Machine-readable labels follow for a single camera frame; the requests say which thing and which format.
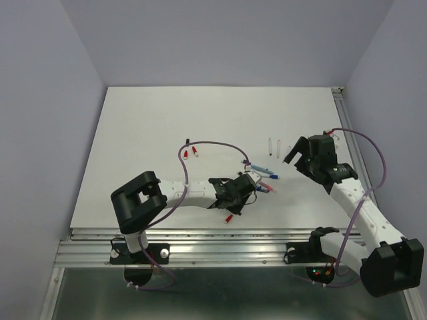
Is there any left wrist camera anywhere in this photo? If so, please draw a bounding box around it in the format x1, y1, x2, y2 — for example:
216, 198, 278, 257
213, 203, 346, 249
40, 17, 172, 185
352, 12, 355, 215
244, 171, 262, 187

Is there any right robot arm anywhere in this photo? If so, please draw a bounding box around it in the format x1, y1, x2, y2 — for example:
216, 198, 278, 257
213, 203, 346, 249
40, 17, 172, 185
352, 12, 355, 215
284, 133, 424, 297

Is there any light blue highlighter pen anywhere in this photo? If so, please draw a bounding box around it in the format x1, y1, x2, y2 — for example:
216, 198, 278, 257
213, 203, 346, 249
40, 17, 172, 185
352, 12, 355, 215
250, 163, 274, 175

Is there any aluminium right rail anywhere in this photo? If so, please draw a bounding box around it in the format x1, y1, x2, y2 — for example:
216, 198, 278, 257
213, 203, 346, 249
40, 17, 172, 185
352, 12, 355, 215
331, 87, 372, 190

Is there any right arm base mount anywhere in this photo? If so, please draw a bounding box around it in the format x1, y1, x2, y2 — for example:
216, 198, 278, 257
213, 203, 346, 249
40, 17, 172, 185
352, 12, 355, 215
283, 227, 339, 287

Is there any white pen black tip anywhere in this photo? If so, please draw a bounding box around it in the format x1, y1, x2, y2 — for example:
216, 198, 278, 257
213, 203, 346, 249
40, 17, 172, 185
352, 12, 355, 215
268, 137, 273, 156

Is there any pink highlighter pen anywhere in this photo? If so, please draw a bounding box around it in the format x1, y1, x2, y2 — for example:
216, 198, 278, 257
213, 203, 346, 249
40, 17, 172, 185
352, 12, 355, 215
259, 182, 277, 193

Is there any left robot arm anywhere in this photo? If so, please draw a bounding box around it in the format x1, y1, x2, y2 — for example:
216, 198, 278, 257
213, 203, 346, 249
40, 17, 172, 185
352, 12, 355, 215
111, 171, 262, 263

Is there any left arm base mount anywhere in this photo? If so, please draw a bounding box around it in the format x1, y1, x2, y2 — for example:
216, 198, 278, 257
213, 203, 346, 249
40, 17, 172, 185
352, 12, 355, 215
109, 237, 176, 291

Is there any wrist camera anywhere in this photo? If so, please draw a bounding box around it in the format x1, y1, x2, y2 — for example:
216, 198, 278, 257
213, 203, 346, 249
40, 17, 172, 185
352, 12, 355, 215
323, 130, 340, 150
244, 171, 262, 187

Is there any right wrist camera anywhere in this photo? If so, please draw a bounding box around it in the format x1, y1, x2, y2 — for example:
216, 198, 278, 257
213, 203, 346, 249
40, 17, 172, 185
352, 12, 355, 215
323, 130, 340, 150

